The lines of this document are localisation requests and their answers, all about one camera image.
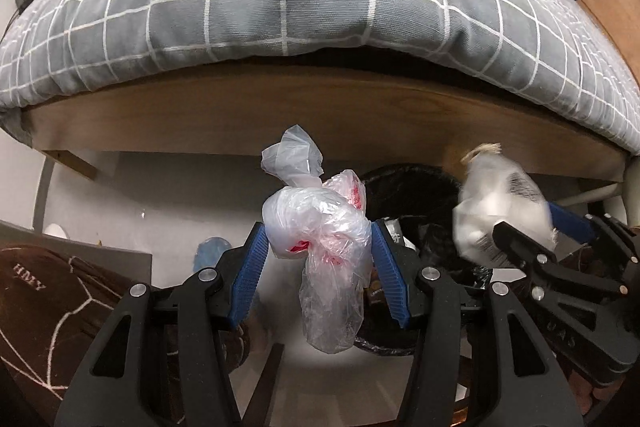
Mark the blue slipper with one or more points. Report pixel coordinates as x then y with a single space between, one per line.
212 254

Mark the white upright bed post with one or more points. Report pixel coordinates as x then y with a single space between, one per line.
632 192

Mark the dark stool leg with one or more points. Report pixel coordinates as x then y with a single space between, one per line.
265 387

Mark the white slanted bed leg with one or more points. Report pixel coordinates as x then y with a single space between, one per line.
590 196

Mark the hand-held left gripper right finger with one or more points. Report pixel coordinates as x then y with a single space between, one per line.
392 277

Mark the plastic bag with red print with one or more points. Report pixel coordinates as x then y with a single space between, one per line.
320 227

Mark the wooden bed frame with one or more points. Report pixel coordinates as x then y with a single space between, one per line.
320 117

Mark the black trash bin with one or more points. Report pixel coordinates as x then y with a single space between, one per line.
415 192

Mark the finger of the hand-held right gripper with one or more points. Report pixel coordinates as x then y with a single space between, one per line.
550 269
572 222

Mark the person's brown patterned pants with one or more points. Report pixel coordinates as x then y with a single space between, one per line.
60 317

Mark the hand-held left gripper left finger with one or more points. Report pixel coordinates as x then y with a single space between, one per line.
247 277

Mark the clear packet with twine tie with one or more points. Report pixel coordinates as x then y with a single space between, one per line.
492 202

